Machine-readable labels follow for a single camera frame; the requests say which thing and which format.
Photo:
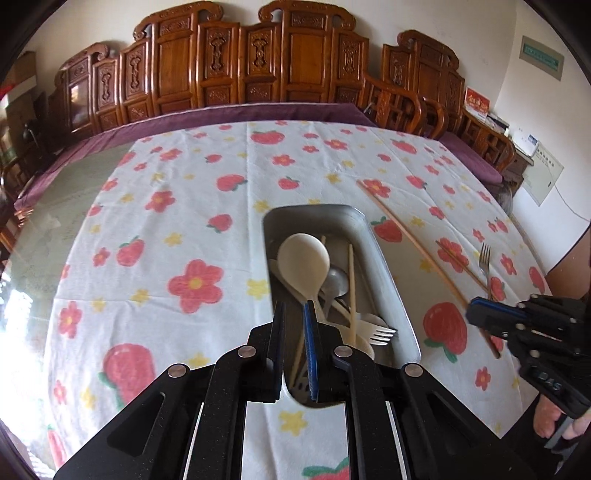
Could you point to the person's right hand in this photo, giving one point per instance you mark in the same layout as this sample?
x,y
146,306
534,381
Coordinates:
x,y
547,415

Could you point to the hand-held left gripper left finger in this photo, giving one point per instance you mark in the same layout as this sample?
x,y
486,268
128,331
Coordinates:
x,y
279,337

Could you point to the metal tray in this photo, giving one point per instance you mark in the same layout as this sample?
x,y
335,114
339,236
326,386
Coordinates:
x,y
392,295

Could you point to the carved wooden sofa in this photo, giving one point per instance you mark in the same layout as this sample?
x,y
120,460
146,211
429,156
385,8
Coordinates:
x,y
304,50

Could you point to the brown wooden board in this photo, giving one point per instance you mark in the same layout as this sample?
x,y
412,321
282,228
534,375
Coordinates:
x,y
575,272

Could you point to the white box device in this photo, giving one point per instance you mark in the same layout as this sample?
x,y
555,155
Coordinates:
x,y
496,121

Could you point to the large white spoon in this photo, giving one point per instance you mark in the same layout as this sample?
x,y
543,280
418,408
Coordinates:
x,y
302,258

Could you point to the floral strawberry tablecloth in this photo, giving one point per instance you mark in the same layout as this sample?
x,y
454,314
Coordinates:
x,y
184,184

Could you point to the dark wooden chair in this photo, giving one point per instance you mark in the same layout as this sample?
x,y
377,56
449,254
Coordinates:
x,y
18,194

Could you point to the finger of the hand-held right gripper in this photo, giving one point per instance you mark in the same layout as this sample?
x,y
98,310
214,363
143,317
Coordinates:
x,y
489,325
498,309

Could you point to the green framed wall panel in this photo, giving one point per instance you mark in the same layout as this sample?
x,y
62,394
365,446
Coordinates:
x,y
541,57

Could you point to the wooden chopstick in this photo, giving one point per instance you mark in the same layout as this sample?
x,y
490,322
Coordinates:
x,y
415,244
352,286
323,240
461,265

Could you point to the metal spoon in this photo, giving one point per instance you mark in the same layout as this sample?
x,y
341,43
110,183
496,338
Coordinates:
x,y
334,281

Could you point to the metal fork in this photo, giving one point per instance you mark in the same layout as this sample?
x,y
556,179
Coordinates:
x,y
485,267

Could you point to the white router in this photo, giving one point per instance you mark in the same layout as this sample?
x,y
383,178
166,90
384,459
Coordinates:
x,y
527,143

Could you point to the purple armchair cushion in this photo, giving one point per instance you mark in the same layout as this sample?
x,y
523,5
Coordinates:
x,y
471,154

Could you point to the red desk calendar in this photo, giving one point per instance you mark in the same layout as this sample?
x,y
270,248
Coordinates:
x,y
475,104

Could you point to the carved wooden armchair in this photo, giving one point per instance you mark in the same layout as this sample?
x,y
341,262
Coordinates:
x,y
429,78

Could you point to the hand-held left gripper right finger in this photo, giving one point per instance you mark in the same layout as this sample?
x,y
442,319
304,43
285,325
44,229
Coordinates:
x,y
310,350

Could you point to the white wall distribution box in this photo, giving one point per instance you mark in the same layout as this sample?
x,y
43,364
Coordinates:
x,y
545,173

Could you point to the wooden side table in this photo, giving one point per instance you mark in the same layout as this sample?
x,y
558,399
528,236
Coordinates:
x,y
517,166

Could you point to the white plastic fork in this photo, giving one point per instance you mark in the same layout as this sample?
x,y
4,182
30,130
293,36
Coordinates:
x,y
374,332

